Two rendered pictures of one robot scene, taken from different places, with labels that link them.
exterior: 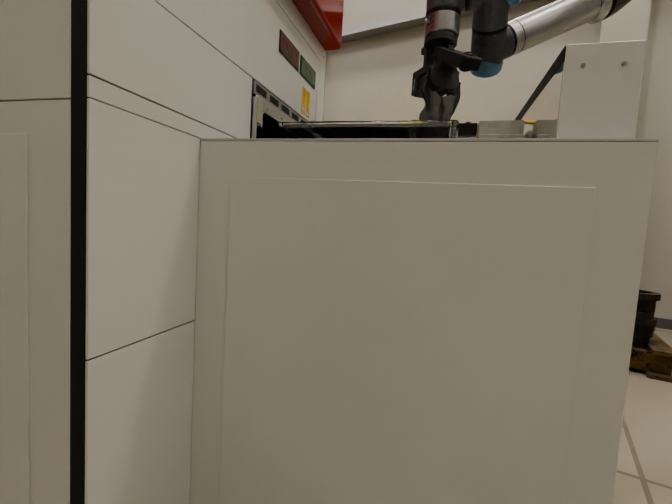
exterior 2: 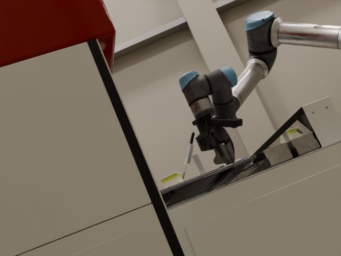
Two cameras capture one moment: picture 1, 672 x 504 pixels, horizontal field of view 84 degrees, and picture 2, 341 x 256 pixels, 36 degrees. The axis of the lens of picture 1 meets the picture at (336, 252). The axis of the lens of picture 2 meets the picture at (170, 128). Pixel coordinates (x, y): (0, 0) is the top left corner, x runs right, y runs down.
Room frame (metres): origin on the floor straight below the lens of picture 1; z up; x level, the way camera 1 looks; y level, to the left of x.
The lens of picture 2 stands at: (-0.57, 0.77, 0.67)
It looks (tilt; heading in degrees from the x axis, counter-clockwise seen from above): 15 degrees up; 330
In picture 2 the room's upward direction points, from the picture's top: 23 degrees counter-clockwise
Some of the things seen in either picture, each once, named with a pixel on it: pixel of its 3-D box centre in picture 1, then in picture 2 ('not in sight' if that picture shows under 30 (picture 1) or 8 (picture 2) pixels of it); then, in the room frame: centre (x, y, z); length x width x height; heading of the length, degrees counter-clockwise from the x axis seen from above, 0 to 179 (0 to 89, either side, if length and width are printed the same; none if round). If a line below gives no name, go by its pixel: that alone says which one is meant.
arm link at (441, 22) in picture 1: (440, 29); (201, 108); (0.87, -0.20, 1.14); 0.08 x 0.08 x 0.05
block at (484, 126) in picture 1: (499, 129); (274, 151); (0.74, -0.30, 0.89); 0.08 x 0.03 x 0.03; 75
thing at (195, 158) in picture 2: not in sight; (192, 161); (1.15, -0.25, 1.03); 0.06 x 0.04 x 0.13; 75
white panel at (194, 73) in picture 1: (259, 64); (116, 164); (0.82, 0.18, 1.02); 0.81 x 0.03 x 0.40; 165
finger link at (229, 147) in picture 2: (439, 117); (226, 158); (0.88, -0.22, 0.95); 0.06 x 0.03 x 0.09; 19
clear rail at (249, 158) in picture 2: (362, 124); (202, 177); (0.77, -0.04, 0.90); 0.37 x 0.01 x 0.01; 75
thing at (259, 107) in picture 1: (294, 142); not in sight; (0.99, 0.12, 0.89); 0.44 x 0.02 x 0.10; 165
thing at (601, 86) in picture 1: (545, 140); (292, 149); (0.79, -0.42, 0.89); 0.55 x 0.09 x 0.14; 165
